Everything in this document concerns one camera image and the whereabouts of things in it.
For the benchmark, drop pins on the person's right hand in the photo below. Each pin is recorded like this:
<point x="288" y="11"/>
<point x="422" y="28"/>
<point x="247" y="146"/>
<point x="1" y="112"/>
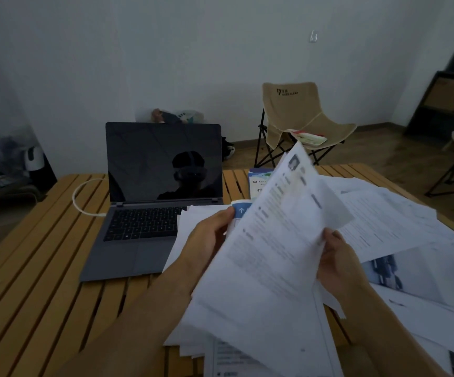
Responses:
<point x="340" y="268"/>

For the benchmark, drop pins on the person's left hand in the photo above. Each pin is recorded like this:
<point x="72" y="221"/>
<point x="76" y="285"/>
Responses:
<point x="205" y="243"/>

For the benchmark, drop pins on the sorted text document stack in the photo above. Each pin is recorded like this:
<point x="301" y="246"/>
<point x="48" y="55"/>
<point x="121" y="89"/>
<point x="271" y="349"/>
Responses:
<point x="266" y="263"/>

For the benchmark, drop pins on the pile of white papers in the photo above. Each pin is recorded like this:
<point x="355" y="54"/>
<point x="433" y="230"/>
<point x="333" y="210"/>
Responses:
<point x="399" y="223"/>

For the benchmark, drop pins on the blue booklet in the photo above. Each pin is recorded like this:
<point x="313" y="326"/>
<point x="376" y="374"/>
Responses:
<point x="260" y="182"/>

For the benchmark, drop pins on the grey laptop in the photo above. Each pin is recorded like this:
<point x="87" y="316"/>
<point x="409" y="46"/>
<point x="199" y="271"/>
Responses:
<point x="160" y="160"/>

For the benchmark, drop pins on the person's left forearm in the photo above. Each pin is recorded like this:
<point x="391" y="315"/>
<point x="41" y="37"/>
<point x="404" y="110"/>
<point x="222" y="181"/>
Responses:
<point x="132" y="329"/>

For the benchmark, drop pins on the person's right forearm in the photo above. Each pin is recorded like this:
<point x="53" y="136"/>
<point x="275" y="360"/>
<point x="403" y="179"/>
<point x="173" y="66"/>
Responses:
<point x="391" y="337"/>

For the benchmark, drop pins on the wooden slatted table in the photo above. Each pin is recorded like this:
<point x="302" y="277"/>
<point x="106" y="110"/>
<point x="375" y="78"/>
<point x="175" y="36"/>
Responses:
<point x="34" y="270"/>

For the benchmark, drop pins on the red and white booklet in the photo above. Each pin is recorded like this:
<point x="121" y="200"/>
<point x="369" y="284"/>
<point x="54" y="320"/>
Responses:
<point x="309" y="138"/>

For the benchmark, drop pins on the black shelf unit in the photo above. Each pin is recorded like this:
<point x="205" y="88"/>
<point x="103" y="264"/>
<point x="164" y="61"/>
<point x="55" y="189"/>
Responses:
<point x="419" y="121"/>

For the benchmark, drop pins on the white and black appliance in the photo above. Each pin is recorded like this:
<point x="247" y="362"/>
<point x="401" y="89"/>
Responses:
<point x="32" y="158"/>

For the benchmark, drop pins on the woven storage basket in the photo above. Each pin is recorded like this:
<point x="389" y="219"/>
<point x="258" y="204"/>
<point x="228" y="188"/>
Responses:
<point x="446" y="94"/>

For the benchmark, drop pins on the white wall hook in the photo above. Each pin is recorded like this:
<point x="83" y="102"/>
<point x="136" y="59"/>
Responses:
<point x="313" y="36"/>

